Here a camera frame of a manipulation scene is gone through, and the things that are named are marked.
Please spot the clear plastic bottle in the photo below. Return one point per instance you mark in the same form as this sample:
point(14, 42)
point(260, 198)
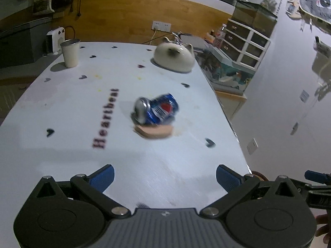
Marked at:
point(221, 35)

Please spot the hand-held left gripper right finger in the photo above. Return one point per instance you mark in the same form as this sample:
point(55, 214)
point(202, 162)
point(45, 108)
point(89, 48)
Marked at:
point(227, 177)

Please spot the cream cabinet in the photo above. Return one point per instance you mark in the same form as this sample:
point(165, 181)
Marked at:
point(230, 103)

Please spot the white double wall outlet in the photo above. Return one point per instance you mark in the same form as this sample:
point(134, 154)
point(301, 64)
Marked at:
point(160, 26)

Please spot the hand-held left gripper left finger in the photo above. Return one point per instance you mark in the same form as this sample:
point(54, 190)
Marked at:
point(103, 177)

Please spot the white drawer unit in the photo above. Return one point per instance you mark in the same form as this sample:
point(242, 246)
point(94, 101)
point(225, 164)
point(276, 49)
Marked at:
point(245, 44)

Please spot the person's right hand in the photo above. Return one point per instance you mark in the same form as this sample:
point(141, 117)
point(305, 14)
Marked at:
point(326, 219)

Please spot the black bag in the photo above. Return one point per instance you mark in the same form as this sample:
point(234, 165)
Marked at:
point(62, 1)

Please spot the white wall socket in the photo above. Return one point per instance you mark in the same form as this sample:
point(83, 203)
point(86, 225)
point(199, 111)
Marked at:
point(252, 146)

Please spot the dark printed wall hanging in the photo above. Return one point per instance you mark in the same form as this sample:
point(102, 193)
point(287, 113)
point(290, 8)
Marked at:
point(316, 0)

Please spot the round wooden coaster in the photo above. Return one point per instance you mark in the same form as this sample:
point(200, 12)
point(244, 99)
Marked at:
point(155, 133)

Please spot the printed cushion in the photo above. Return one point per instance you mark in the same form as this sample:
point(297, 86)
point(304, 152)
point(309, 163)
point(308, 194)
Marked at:
point(42, 1)

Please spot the dark glass tank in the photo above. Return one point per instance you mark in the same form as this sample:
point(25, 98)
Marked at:
point(254, 15)

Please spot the small white heater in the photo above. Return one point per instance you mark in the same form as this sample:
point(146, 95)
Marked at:
point(54, 40)

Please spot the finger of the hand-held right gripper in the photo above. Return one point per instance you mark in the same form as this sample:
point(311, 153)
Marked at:
point(320, 197)
point(316, 177)

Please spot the glass aquarium with teal decor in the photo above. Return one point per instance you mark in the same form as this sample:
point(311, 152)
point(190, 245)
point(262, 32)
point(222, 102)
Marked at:
point(225, 69)

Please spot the white cup with metal rim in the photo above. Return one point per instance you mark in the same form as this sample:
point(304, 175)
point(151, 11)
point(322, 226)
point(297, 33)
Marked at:
point(70, 54)

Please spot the beige bin with brown rim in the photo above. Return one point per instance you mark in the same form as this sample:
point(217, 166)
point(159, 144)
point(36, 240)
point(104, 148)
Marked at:
point(261, 175)

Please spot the grey flat tray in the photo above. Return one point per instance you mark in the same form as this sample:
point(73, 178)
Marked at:
point(196, 42)

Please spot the crushed blue soda can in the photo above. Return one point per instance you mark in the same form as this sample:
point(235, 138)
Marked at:
point(157, 108)

